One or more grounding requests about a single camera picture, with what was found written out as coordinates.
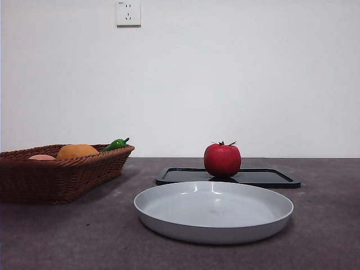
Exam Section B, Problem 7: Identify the grey round plate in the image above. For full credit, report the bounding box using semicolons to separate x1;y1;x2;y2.
133;181;294;245

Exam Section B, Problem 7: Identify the black rectangular tray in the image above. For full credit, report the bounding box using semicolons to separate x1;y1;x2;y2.
155;167;302;189

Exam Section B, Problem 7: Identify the salmon pink round vegetable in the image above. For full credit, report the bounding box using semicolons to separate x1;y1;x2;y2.
28;154;57;161

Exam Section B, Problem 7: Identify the red tomato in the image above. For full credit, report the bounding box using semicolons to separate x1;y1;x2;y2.
204;140;242;178

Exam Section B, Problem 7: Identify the green pepper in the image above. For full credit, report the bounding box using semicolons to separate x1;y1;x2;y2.
99;137;131;154

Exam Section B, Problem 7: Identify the orange round fruit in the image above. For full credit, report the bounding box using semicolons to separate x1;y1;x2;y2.
57;143;100;160

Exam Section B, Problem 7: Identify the white wall socket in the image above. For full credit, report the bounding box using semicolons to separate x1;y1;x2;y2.
116;0;142;28

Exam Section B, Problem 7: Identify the brown wicker basket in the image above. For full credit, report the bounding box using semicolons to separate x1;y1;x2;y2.
0;143;136;205

